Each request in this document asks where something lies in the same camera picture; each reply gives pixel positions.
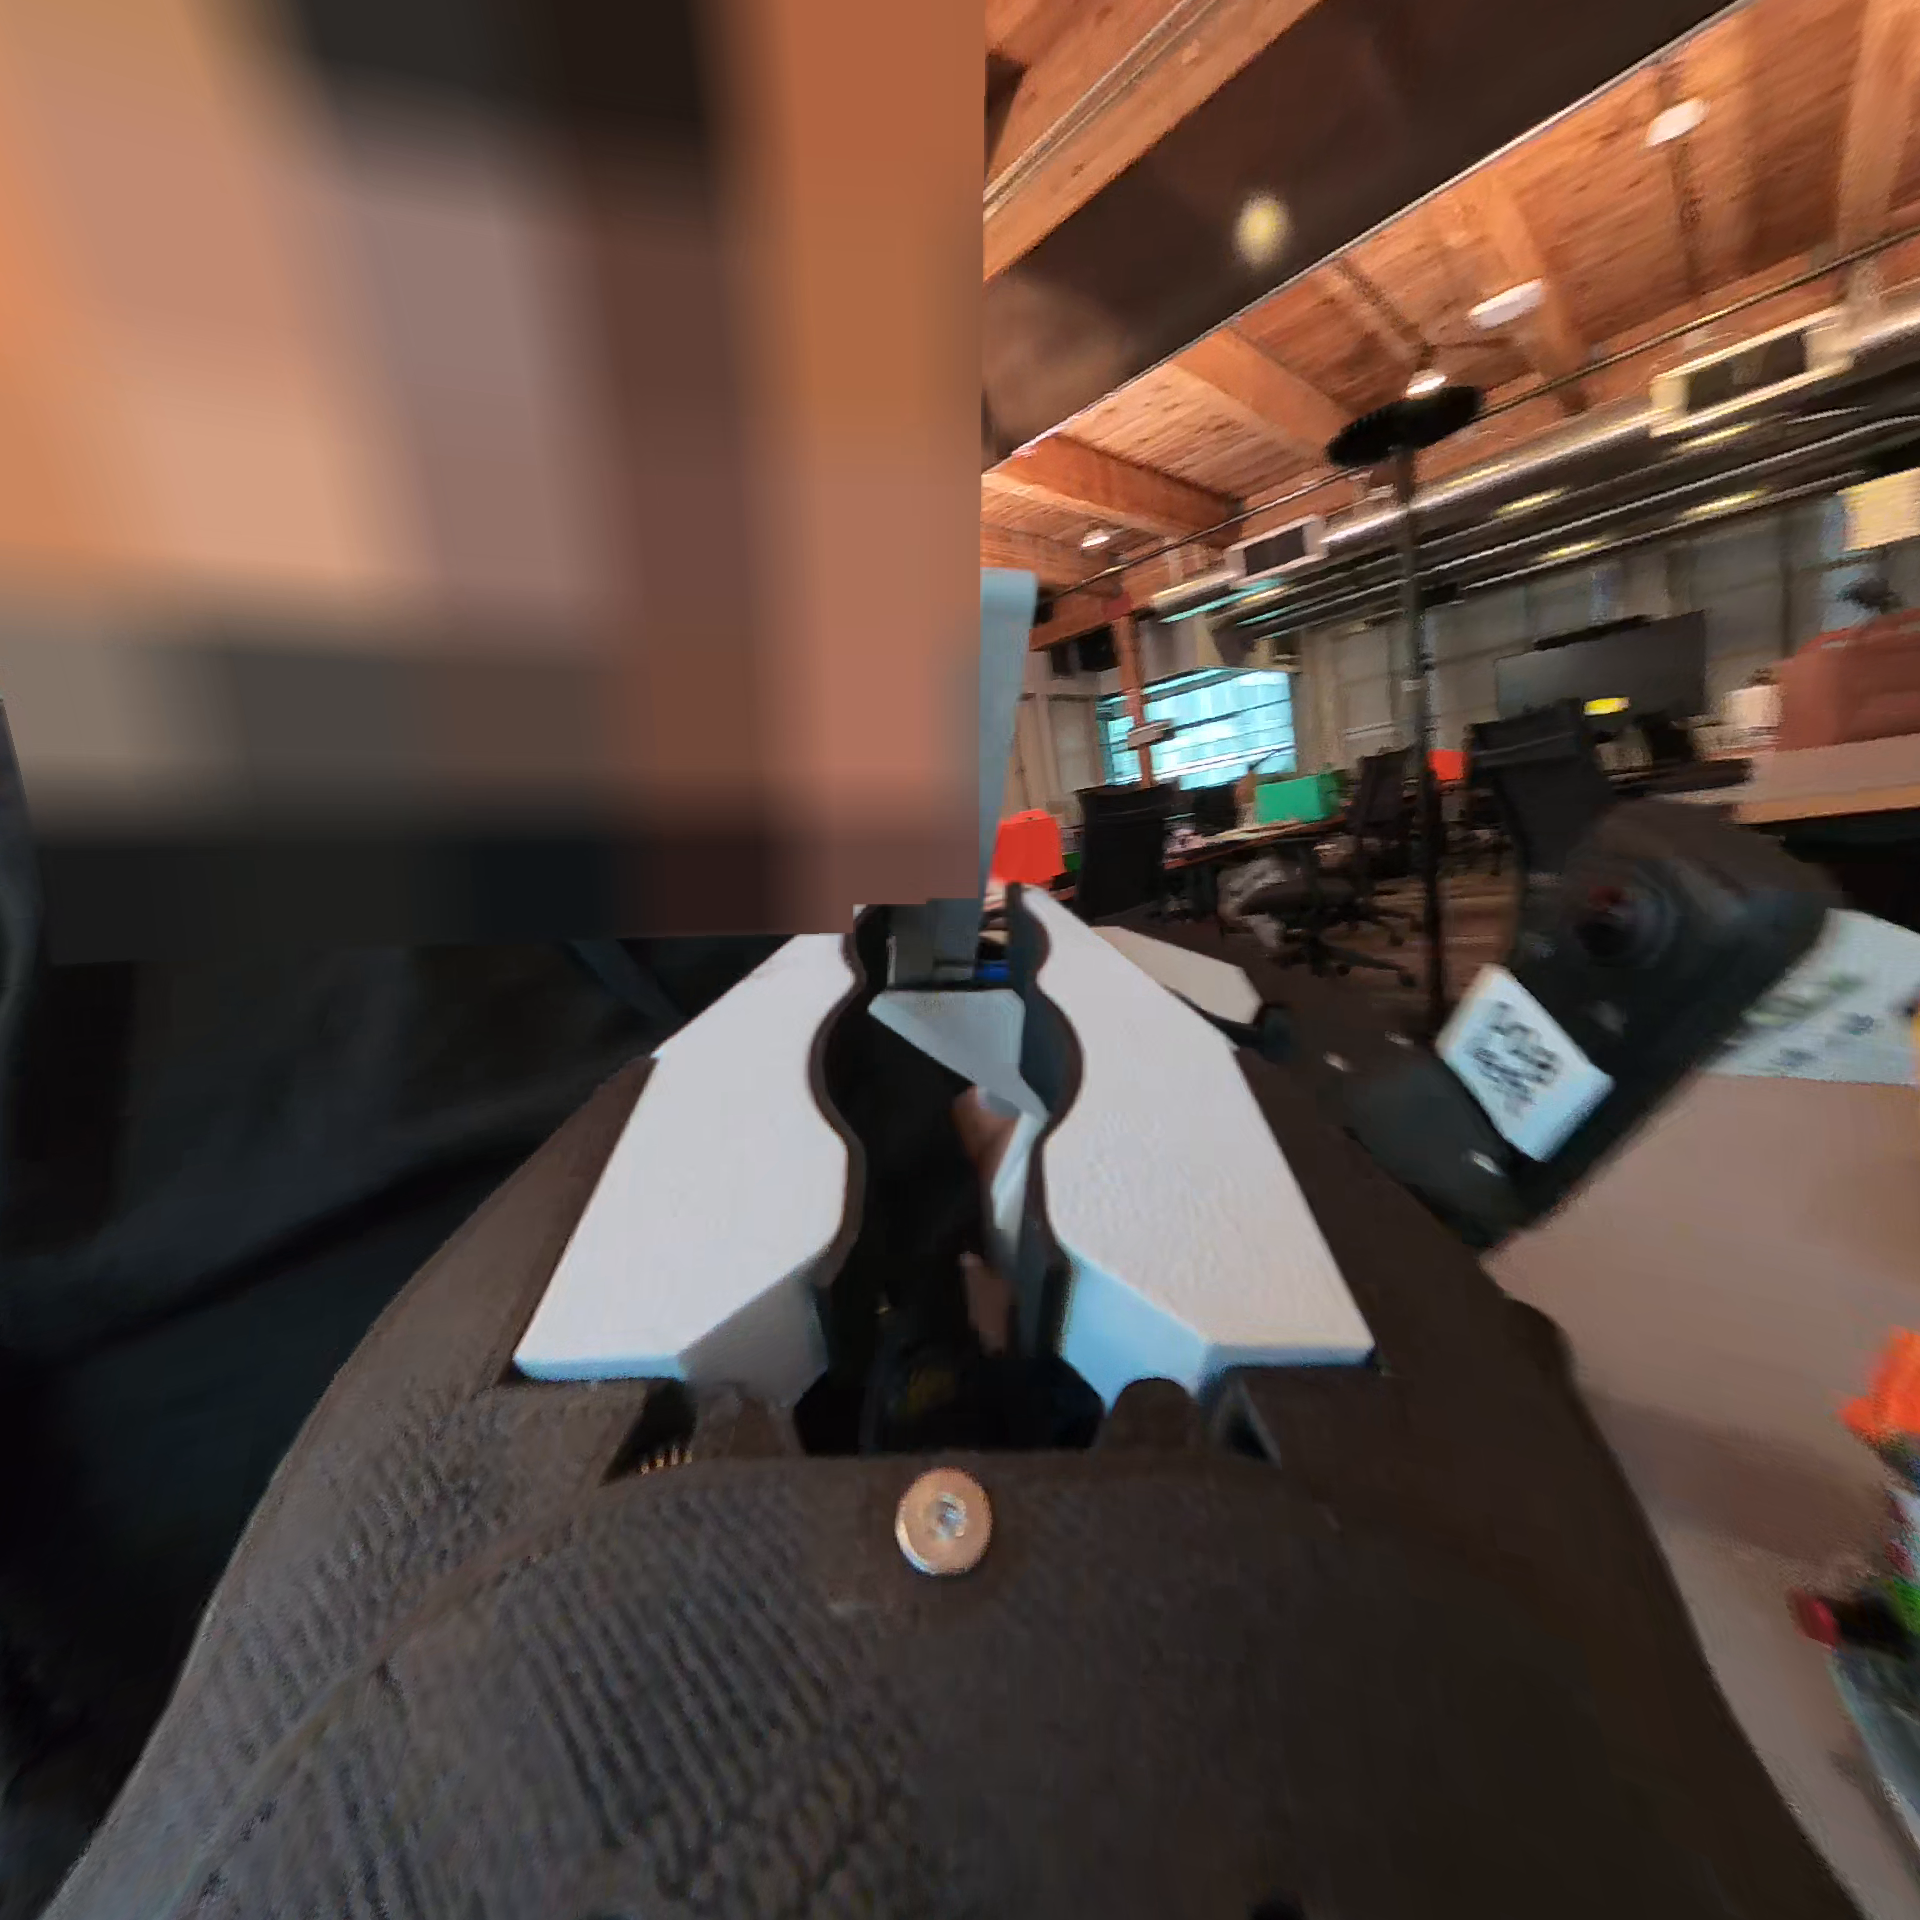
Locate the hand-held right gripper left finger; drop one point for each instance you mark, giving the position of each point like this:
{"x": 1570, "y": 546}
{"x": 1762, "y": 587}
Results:
{"x": 690, "y": 1201}

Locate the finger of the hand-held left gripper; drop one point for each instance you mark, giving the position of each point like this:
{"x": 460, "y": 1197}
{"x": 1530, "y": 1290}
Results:
{"x": 1178, "y": 975}

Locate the window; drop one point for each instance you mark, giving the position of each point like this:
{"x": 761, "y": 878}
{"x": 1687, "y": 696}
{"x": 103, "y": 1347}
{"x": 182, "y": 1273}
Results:
{"x": 1200, "y": 728}

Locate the green box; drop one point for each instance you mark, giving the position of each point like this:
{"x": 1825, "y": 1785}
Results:
{"x": 1300, "y": 798}

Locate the white printed card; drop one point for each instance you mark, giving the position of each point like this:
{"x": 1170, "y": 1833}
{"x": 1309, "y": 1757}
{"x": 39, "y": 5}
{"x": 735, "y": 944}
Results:
{"x": 1839, "y": 1005}

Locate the black tripod stand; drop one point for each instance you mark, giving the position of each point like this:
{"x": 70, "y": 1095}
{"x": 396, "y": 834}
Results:
{"x": 1412, "y": 629}

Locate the grey orange building-block robot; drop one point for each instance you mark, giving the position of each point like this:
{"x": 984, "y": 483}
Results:
{"x": 1882, "y": 1395}

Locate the black monitor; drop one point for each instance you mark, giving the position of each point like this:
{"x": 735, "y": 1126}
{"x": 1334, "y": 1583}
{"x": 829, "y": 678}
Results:
{"x": 1599, "y": 669}

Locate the silver ceiling duct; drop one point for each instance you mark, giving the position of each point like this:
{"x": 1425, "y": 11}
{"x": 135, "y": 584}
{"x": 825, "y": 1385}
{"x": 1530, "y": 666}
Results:
{"x": 1501, "y": 488}

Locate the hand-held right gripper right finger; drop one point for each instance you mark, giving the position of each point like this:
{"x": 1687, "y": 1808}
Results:
{"x": 1200, "y": 1201}

